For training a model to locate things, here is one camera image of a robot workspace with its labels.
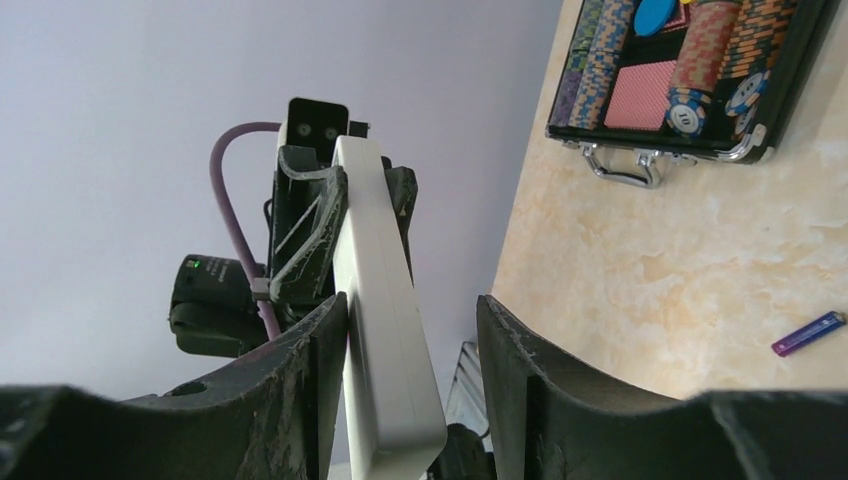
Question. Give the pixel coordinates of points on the white remote control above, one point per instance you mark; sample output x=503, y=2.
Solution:
x=395, y=422

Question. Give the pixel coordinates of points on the black poker chip case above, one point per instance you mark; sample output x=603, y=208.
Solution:
x=740, y=69

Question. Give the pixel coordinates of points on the blue round chip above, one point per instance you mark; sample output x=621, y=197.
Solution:
x=652, y=15

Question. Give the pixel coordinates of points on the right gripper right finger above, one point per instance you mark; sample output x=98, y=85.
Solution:
x=552, y=416

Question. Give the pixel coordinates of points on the pink playing card deck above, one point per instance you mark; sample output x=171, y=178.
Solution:
x=639, y=99

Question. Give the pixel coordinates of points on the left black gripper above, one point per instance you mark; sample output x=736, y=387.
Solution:
x=311, y=218

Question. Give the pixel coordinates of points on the purple battery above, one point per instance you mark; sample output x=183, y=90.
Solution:
x=809, y=333

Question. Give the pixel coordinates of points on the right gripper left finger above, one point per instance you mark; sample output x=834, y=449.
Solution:
x=269, y=414

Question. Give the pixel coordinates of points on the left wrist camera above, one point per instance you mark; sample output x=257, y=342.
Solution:
x=318, y=124

